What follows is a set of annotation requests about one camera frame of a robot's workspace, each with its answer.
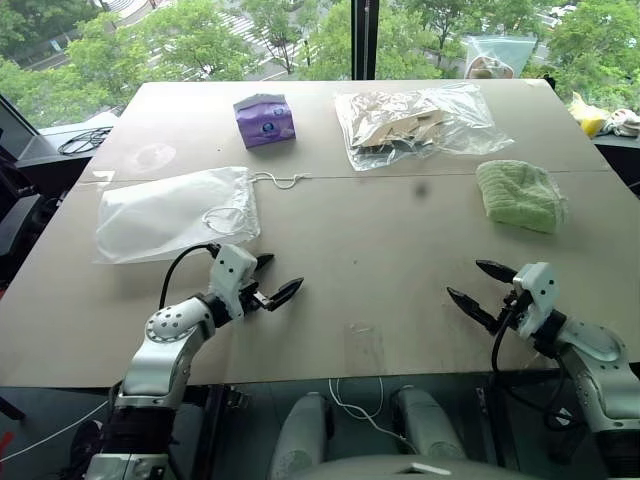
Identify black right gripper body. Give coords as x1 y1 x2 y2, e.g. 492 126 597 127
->
496 284 532 327

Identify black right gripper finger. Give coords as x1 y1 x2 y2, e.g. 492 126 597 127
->
475 259 517 288
446 286 500 336

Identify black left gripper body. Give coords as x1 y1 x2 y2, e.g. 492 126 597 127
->
240 282 275 315

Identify green towel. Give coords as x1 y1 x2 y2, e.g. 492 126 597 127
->
475 159 570 235

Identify clear bag of cardboard pieces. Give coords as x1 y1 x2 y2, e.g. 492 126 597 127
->
333 82 516 173

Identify clear zip bag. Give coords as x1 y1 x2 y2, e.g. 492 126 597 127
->
464 34 537 81

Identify grey rounded robot leg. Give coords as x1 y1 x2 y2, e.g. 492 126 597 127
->
389 385 469 459
269 392 334 480

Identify purple tissue pack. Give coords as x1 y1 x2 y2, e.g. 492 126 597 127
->
232 92 299 150

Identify yellow and white cloths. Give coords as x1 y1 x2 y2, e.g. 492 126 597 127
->
568 92 609 140

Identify patterned white cloth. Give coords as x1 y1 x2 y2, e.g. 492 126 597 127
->
599 110 640 138

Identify black side table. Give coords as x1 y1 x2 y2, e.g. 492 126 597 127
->
0 93 122 236

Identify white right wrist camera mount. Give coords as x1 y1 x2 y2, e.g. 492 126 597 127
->
511 261 559 338

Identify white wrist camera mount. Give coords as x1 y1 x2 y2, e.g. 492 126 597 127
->
208 243 260 321
511 261 559 338

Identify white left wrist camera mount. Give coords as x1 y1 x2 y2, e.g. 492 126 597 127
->
208 243 260 321

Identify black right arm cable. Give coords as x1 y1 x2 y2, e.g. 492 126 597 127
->
491 293 531 376

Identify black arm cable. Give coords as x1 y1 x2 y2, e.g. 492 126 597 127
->
158 242 222 309
491 293 531 376

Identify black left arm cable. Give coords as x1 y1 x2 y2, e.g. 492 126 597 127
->
158 242 222 309

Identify white drawstring bag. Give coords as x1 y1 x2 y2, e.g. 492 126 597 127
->
92 166 312 266

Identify thin white cable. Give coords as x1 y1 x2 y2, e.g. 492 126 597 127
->
327 376 417 444

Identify black coiled cable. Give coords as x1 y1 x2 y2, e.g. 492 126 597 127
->
56 126 114 156

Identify black window post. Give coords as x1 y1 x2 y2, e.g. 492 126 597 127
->
349 0 378 82

